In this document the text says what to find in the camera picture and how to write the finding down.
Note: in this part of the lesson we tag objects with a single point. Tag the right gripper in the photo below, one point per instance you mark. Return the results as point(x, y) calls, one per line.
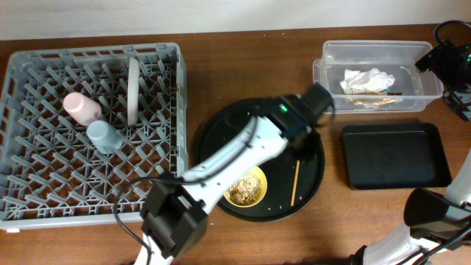
point(447, 94)

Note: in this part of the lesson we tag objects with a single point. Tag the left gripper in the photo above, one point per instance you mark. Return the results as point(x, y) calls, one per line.
point(302, 136)

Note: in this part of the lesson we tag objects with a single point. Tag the wooden chopstick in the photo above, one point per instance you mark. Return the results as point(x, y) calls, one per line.
point(294, 188)

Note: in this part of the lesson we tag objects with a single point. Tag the gold foil wrapper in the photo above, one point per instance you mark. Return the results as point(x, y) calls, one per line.
point(375, 99)

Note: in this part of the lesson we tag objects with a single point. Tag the white napkin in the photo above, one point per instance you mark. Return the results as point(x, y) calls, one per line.
point(372, 81)

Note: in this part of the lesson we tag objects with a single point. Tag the yellow bowl with food scraps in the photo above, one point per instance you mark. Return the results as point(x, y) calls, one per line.
point(249, 190)

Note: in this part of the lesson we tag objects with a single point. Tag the grey plate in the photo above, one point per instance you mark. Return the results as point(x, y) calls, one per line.
point(133, 92)

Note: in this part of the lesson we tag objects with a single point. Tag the light blue cup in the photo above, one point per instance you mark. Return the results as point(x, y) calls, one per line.
point(104, 137)

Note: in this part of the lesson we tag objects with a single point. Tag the pink cup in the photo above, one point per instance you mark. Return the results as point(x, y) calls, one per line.
point(81, 108)

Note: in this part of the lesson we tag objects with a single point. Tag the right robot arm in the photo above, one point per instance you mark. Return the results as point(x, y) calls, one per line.
point(432, 222)

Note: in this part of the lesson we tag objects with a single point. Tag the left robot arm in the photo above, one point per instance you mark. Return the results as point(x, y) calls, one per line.
point(175, 213)

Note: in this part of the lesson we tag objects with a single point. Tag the grey dishwasher rack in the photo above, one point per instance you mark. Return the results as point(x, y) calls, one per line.
point(51, 173)

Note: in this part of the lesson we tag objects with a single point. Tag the round black tray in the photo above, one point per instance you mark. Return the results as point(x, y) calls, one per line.
point(224, 126)

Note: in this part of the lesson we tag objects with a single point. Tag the clear plastic bin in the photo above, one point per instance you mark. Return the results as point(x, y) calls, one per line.
point(391, 56)

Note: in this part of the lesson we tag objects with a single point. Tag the black rectangular tray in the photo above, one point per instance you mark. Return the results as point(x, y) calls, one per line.
point(387, 156)

